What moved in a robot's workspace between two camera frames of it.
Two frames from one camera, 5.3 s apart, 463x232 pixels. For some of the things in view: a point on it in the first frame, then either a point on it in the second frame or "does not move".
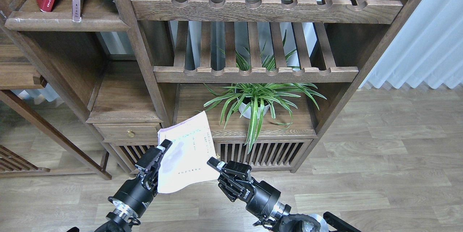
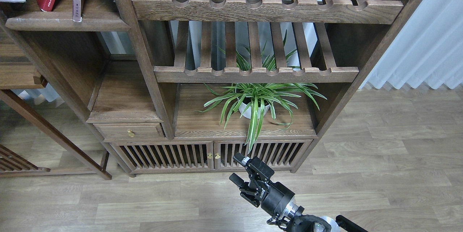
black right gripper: (236, 180) to (279, 200)
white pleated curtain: (428, 48) does not move
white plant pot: (245, 103) does not move
